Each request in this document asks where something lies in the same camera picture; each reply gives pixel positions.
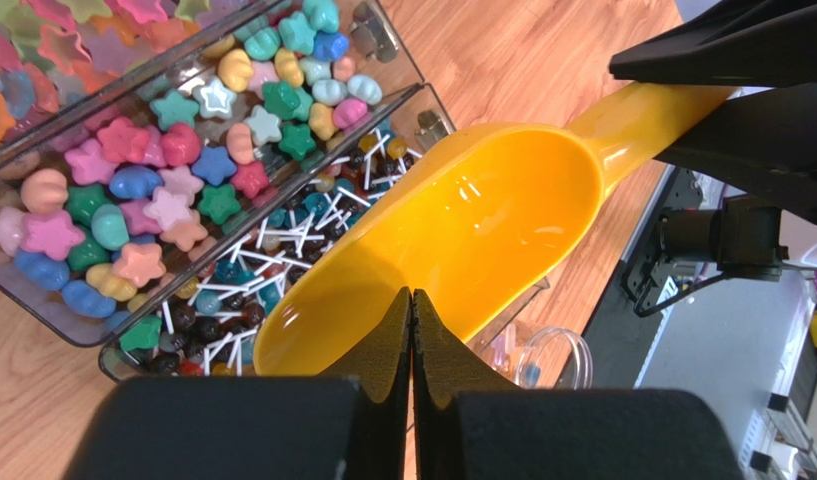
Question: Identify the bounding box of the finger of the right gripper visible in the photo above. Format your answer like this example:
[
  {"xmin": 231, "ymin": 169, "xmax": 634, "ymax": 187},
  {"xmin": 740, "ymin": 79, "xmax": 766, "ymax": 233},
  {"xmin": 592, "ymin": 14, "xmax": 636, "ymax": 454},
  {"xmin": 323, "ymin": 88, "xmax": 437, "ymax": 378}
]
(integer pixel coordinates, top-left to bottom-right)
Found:
[
  {"xmin": 609, "ymin": 1, "xmax": 817, "ymax": 88},
  {"xmin": 656, "ymin": 85, "xmax": 817, "ymax": 225}
]

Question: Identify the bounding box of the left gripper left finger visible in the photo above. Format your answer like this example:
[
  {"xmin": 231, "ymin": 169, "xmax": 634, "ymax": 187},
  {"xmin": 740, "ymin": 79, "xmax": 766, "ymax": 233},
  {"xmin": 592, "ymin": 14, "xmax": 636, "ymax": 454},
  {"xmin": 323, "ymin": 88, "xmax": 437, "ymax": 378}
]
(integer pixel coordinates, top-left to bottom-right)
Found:
[{"xmin": 321, "ymin": 287, "xmax": 412, "ymax": 479}]

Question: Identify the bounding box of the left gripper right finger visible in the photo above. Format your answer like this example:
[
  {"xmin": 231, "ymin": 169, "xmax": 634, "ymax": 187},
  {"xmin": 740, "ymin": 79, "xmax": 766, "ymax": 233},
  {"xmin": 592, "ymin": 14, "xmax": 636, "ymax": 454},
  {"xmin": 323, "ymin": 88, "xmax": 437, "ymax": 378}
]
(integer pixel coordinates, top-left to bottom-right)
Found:
[{"xmin": 411, "ymin": 289, "xmax": 518, "ymax": 479}]

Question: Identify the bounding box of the clear round jar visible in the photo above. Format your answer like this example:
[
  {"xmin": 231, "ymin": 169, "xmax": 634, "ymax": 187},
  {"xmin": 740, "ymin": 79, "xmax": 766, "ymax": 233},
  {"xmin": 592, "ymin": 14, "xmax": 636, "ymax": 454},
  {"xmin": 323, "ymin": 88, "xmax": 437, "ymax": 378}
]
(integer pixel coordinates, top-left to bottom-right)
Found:
[{"xmin": 476, "ymin": 325, "xmax": 594, "ymax": 390}]

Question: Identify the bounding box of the yellow plastic scoop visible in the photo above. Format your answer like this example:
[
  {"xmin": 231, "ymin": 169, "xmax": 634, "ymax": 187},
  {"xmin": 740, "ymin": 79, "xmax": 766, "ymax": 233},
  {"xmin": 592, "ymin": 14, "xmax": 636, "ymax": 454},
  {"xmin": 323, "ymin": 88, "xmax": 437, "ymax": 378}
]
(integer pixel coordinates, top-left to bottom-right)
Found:
[{"xmin": 253, "ymin": 82, "xmax": 732, "ymax": 376}]

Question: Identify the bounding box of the clear box of lollipops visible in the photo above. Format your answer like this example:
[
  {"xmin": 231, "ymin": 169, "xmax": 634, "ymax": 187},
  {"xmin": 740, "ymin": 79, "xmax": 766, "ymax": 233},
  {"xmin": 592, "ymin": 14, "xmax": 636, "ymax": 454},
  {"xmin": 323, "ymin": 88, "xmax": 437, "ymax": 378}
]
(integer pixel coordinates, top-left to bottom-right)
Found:
[{"xmin": 98, "ymin": 84, "xmax": 454, "ymax": 381}]

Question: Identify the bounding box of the clear box of star candies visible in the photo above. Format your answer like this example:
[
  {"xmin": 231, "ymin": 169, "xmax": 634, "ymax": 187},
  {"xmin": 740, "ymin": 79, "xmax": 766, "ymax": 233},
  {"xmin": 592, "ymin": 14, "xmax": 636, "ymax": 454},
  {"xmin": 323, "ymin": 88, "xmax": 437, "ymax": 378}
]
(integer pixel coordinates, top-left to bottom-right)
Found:
[{"xmin": 0, "ymin": 1, "xmax": 423, "ymax": 347}]

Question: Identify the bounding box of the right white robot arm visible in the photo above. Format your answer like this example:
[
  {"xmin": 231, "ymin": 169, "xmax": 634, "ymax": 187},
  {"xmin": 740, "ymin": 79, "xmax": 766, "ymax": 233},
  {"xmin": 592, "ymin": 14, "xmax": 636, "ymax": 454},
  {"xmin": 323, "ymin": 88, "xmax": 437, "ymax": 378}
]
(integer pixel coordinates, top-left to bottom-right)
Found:
[{"xmin": 609, "ymin": 1, "xmax": 817, "ymax": 280}]

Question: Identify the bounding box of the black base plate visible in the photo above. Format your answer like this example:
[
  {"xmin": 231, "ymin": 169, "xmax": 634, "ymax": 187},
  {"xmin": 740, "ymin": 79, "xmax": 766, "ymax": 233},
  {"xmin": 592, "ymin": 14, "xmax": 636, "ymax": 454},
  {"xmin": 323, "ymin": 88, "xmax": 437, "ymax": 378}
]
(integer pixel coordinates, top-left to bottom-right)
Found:
[{"xmin": 582, "ymin": 167, "xmax": 707, "ymax": 389}]

